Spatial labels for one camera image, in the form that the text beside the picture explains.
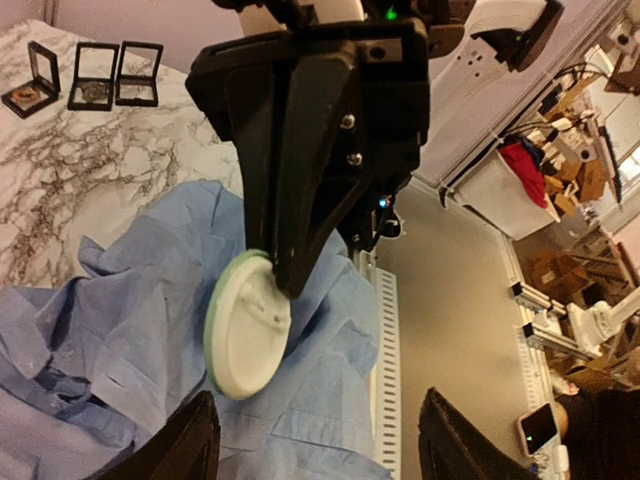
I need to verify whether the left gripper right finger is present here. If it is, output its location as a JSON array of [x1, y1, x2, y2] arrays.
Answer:
[[418, 387, 538, 479]]

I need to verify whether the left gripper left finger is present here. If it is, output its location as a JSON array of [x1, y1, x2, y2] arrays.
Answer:
[[100, 391, 221, 480]]

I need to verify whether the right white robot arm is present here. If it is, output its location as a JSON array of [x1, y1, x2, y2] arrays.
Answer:
[[186, 1, 563, 302]]

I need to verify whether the orange portrait round brooch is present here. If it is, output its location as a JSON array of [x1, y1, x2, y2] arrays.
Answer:
[[11, 87, 41, 103]]

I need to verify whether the blue button-up shirt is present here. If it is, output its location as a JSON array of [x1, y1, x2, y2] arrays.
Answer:
[[1, 181, 389, 479]]

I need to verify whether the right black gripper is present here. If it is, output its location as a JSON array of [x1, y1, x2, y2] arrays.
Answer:
[[186, 20, 430, 299]]

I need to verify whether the upright black frame box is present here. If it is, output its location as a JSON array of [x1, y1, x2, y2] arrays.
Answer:
[[1, 41, 61, 119]]

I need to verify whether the open black frame box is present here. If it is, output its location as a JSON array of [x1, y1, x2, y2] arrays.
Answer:
[[67, 40, 164, 112]]

